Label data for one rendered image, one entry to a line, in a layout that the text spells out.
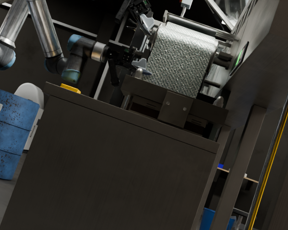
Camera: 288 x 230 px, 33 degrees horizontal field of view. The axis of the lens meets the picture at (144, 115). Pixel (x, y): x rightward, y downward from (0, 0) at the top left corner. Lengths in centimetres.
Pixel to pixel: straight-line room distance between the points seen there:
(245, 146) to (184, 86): 38
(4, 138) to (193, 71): 390
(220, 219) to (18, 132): 390
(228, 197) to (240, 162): 16
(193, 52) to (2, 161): 397
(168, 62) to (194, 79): 13
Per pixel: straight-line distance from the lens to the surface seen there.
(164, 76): 202
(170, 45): 205
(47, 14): 209
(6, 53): 241
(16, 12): 243
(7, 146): 572
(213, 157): 175
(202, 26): 239
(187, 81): 202
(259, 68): 156
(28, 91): 1111
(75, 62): 203
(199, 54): 205
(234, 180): 215
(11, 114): 568
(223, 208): 215
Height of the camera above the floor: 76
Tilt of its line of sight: 5 degrees up
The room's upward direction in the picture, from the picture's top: 20 degrees clockwise
